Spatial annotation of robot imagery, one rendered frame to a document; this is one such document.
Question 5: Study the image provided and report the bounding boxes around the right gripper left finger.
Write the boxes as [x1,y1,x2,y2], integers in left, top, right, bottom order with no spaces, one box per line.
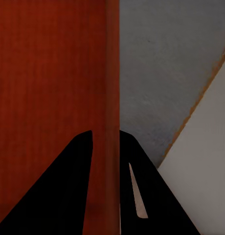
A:
[0,130,93,235]

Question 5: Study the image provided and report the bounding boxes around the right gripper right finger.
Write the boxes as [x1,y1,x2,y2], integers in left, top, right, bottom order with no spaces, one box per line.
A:
[120,130,200,235]

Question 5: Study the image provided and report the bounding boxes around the storage box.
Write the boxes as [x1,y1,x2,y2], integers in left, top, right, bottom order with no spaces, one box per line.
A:
[0,0,121,235]

